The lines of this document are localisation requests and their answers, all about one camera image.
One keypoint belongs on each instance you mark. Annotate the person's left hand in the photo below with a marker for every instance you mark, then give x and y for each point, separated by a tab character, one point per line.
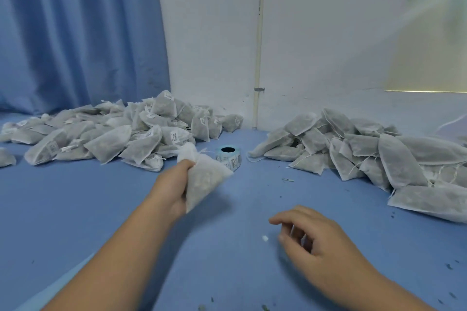
171	190

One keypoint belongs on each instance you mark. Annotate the person's right hand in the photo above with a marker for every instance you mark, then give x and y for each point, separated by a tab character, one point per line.
328	249

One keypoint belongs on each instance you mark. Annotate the white sachet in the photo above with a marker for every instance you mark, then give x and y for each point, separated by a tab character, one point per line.
204	176

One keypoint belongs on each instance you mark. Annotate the blue label roll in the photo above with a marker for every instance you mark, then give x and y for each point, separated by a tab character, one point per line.
229	156

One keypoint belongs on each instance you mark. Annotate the pile of labelled herb bags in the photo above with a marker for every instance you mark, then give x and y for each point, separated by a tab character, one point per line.
117	136

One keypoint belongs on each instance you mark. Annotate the pile of unlabelled herb bags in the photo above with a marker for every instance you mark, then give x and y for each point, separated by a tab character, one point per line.
365	150

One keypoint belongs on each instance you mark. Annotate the lone white pouch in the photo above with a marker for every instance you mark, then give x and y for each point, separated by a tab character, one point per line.
6	158

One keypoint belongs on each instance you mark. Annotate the person's left forearm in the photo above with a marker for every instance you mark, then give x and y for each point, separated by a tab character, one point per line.
106	267

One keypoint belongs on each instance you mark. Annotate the small white paper scrap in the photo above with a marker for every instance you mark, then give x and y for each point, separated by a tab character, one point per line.
265	237

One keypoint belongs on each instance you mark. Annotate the blue curtain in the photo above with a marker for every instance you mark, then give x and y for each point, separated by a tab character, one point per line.
80	30

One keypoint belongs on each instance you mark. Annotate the white wall pipe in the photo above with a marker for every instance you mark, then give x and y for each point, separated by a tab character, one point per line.
259	23

